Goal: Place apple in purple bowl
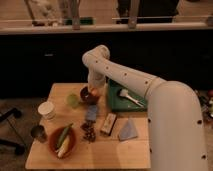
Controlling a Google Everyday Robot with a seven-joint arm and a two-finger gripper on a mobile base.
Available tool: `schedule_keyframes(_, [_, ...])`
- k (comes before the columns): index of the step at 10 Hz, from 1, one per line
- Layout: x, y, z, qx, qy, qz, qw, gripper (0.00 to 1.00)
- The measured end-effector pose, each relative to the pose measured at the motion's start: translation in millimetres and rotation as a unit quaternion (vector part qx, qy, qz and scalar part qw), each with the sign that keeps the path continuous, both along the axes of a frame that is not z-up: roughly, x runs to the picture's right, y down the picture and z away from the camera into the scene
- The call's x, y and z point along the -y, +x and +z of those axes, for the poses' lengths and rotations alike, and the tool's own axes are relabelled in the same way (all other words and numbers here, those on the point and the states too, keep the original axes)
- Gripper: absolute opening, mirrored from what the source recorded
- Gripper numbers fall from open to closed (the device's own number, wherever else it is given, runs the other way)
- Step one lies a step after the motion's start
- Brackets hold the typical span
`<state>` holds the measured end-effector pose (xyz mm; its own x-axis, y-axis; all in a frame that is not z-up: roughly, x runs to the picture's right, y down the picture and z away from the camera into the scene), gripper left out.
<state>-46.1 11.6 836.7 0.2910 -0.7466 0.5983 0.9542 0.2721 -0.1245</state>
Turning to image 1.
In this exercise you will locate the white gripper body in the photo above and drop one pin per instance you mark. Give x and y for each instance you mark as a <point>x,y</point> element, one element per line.
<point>95,80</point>

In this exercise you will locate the red apple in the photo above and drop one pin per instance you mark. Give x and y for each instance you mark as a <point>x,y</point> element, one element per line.
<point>94,92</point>

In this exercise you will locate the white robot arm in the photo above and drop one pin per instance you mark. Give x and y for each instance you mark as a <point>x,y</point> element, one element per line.
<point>175,122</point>

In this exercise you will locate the purple bowl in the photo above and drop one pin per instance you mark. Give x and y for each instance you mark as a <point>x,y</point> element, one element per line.
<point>87,97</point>

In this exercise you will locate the red-brown bowl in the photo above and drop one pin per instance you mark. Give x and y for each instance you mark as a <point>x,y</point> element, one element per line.
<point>53,141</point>

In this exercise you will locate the blue sponge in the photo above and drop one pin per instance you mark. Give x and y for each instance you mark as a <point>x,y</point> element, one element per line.
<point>91,113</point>

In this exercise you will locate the brown rectangular box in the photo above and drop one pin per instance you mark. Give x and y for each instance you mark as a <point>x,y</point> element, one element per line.
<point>108,124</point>

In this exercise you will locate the bunch of dark grapes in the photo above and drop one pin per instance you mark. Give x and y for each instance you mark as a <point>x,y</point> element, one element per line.
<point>89,132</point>

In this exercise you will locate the white paper cup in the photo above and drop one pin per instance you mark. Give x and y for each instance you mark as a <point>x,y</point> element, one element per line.
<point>46,110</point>

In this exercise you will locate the green vegetable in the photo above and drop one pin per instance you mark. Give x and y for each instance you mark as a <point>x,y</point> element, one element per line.
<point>63,135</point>

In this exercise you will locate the yellow corn cob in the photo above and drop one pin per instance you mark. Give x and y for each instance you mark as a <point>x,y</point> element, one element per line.
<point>64,147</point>

